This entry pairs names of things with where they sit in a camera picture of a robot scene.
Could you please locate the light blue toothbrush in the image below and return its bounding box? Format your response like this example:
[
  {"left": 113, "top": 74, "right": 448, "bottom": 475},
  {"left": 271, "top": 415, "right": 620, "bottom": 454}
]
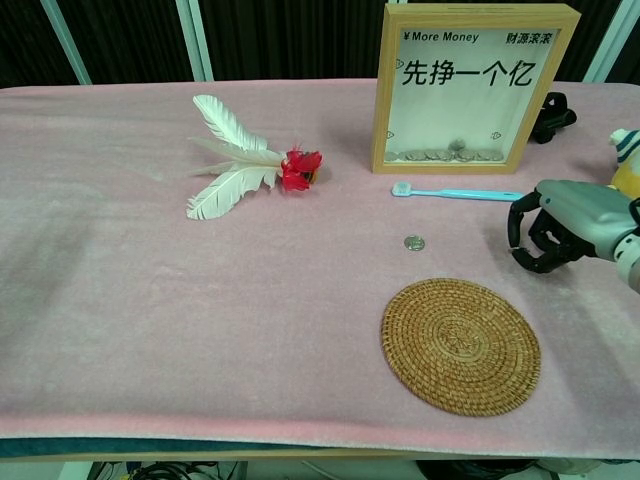
[{"left": 390, "top": 182, "right": 526, "bottom": 203}]

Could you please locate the pale green double pole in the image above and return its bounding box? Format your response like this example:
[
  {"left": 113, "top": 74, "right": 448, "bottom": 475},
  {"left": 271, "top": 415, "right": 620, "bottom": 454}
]
[{"left": 175, "top": 0, "right": 216, "bottom": 83}]

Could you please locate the pale green forked pole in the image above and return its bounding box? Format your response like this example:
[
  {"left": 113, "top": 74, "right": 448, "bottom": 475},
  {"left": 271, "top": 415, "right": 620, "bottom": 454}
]
[{"left": 581, "top": 0, "right": 640, "bottom": 84}]

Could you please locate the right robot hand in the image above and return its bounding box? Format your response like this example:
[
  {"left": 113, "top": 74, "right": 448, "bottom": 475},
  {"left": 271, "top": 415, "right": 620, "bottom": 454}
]
[{"left": 506, "top": 179, "right": 634, "bottom": 274}]

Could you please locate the yellow plush toy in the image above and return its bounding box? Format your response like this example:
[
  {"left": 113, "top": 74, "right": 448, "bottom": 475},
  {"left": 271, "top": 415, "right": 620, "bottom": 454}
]
[{"left": 604, "top": 127, "right": 640, "bottom": 194}]

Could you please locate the pink table cloth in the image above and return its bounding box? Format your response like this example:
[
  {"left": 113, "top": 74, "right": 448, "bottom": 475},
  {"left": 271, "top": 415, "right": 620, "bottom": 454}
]
[{"left": 0, "top": 79, "right": 640, "bottom": 460}]

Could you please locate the teal cloth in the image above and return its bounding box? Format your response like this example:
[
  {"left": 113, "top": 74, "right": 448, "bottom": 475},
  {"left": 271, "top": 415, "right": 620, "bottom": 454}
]
[{"left": 0, "top": 436, "right": 351, "bottom": 459}]

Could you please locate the white feather red flower toy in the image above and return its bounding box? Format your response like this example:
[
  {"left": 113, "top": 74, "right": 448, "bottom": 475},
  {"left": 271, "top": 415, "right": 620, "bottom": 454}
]
[{"left": 184, "top": 94, "right": 325, "bottom": 221}]

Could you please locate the wooden coin bank frame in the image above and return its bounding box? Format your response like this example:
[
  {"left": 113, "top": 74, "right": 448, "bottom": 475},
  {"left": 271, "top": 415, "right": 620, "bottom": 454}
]
[{"left": 369, "top": 3, "right": 582, "bottom": 176}]

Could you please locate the black clip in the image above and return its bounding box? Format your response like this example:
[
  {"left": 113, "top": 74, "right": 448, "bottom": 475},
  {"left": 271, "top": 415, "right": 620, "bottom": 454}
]
[{"left": 529, "top": 91, "right": 578, "bottom": 145}]

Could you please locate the pale green slanted pole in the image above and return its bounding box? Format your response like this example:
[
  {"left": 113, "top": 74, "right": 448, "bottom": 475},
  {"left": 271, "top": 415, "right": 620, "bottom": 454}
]
[{"left": 39, "top": 0, "right": 94, "bottom": 86}]

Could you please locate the round woven rattan coaster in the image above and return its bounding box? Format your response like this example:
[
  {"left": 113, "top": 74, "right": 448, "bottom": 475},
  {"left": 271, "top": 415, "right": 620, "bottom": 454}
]
[{"left": 380, "top": 277, "right": 543, "bottom": 417}]

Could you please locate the black cables bundle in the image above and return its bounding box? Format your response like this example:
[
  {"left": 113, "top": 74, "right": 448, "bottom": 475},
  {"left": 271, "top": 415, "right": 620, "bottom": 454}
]
[{"left": 89, "top": 459, "right": 244, "bottom": 480}]

